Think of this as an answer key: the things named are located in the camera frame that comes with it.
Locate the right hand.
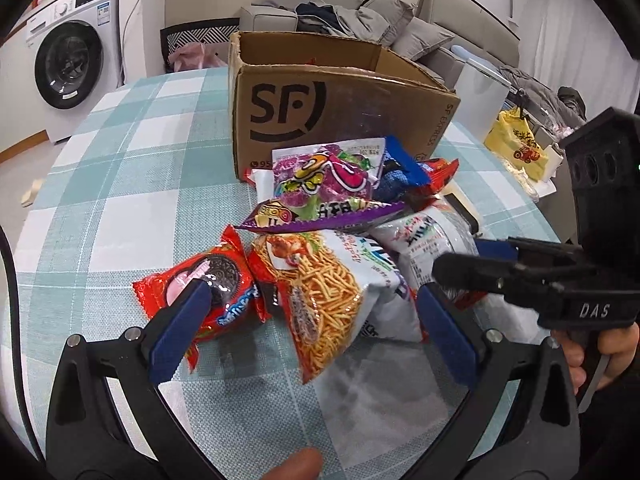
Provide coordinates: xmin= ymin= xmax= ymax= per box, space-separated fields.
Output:
xmin=554 ymin=320 xmax=640 ymax=396

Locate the grey sofa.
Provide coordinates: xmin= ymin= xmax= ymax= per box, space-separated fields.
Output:
xmin=239 ymin=0 xmax=520 ymax=88

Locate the purple zigzag snack packet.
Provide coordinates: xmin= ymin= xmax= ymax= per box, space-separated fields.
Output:
xmin=235 ymin=198 xmax=406 ymax=234

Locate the yellow plastic bag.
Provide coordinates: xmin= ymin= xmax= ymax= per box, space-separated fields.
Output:
xmin=484 ymin=107 xmax=549 ymax=181

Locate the brown SF cardboard box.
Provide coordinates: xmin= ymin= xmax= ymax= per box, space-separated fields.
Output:
xmin=228 ymin=32 xmax=460 ymax=178

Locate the purple candy snack bag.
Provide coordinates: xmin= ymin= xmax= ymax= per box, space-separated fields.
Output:
xmin=272 ymin=138 xmax=385 ymax=208

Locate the pink cloth pile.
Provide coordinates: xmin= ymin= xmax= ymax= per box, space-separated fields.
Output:
xmin=168 ymin=42 xmax=229 ymax=72

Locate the grey cushion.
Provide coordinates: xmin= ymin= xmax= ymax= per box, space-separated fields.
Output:
xmin=390 ymin=18 xmax=454 ymax=61

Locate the white cylindrical bin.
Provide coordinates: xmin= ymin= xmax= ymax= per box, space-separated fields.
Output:
xmin=454 ymin=58 xmax=511 ymax=142

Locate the grey jacket on sofa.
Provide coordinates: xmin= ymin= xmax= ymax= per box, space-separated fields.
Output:
xmin=295 ymin=2 xmax=390 ymax=44

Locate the white washing machine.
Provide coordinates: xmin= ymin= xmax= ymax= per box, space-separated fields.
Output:
xmin=26 ymin=0 xmax=122 ymax=144

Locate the red oreo snack pack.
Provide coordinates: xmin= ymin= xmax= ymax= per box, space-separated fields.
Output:
xmin=132 ymin=226 xmax=270 ymax=370

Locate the left hand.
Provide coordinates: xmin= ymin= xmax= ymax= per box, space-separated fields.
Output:
xmin=262 ymin=448 xmax=323 ymax=480

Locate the black patterned basket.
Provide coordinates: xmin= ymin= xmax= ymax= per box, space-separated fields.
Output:
xmin=160 ymin=16 xmax=240 ymax=73

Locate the beige slipper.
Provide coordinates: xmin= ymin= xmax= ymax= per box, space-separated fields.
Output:
xmin=21 ymin=179 xmax=44 ymax=208

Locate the orange noodle snack bag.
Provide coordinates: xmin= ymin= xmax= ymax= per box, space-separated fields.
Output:
xmin=247 ymin=228 xmax=424 ymax=386

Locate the blue oreo snack pack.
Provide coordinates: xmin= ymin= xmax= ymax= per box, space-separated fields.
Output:
xmin=372 ymin=136 xmax=432 ymax=203

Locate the teal plaid tablecloth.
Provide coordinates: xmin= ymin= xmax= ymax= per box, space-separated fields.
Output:
xmin=0 ymin=65 xmax=561 ymax=480

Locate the white red snack pack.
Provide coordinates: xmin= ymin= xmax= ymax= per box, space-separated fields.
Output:
xmin=367 ymin=204 xmax=478 ymax=302

